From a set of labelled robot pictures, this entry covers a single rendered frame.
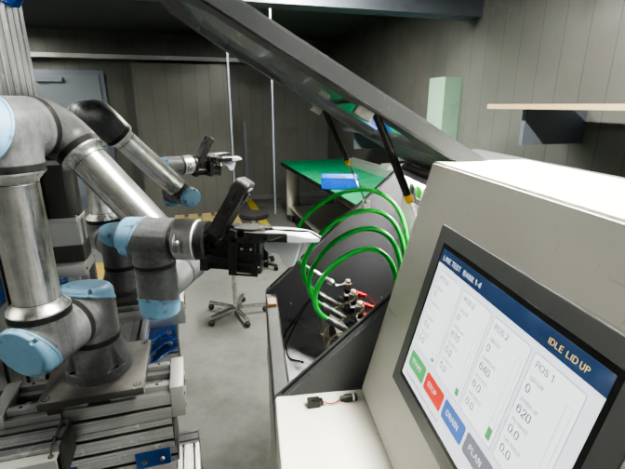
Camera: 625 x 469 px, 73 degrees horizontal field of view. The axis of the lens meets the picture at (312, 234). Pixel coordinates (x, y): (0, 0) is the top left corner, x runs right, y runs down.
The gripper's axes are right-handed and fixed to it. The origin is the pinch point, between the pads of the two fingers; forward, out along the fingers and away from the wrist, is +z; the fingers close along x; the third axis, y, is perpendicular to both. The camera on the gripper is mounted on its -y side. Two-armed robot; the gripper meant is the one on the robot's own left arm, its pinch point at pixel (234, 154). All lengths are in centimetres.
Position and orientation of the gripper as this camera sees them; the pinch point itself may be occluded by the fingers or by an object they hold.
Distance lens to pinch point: 189.8
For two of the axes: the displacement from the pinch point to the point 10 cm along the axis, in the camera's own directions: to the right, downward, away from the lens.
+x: 6.6, 3.5, -6.6
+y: -0.9, 9.2, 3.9
